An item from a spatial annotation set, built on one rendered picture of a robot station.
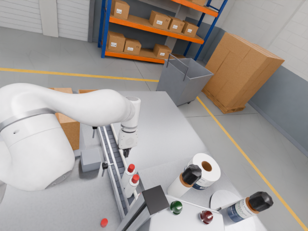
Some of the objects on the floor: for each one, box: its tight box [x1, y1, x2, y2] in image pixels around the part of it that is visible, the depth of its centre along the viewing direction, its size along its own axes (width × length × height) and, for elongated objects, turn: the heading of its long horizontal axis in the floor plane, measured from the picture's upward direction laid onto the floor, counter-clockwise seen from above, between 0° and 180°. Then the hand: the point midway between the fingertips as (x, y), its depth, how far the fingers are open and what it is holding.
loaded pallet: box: [201, 32, 285, 114], centre depth 383 cm, size 120×83×139 cm
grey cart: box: [156, 53, 214, 107], centre depth 311 cm, size 89×63×96 cm
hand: (126, 153), depth 87 cm, fingers closed
